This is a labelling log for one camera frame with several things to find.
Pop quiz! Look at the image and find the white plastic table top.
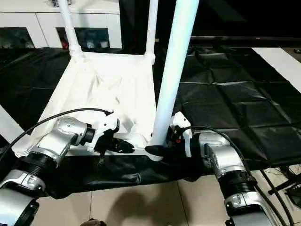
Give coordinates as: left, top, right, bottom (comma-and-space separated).
11, 50, 163, 163

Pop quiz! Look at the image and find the black plastic sheet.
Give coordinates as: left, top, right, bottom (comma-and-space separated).
0, 44, 301, 200

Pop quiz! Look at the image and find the black stand leg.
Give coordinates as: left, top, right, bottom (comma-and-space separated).
268, 181, 301, 194

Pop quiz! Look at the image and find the long black pole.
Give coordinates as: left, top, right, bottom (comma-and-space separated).
190, 36, 301, 45

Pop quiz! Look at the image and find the white cabinet with glass doors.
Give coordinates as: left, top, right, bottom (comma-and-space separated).
0, 0, 123, 50

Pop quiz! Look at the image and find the white flat board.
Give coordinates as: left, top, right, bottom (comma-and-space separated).
251, 47, 301, 93

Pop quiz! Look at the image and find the black equipment case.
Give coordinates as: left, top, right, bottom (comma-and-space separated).
285, 180, 301, 208

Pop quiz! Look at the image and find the black backdrop curtain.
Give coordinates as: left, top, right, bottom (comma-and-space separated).
119, 0, 301, 48

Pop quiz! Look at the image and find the clear bag of dark items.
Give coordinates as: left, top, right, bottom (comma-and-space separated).
48, 0, 73, 8

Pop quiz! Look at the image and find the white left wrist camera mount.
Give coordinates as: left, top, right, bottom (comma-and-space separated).
87, 112, 121, 153

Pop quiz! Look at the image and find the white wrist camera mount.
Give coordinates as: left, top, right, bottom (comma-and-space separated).
87, 112, 121, 153
173, 112, 194, 158

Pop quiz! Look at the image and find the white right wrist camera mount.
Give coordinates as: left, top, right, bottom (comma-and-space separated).
173, 112, 194, 158

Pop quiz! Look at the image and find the black cable bundle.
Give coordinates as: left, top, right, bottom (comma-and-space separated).
258, 164, 301, 186

